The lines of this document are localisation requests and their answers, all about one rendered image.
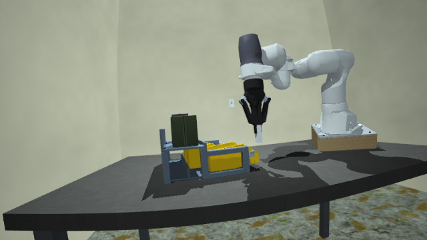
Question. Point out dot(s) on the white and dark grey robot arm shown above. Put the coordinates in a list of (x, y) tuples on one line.
[(259, 63)]

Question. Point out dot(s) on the light blue metal shelf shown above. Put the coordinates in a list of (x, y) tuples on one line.
[(179, 168)]

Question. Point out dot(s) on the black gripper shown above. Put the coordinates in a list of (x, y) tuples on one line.
[(254, 95)]

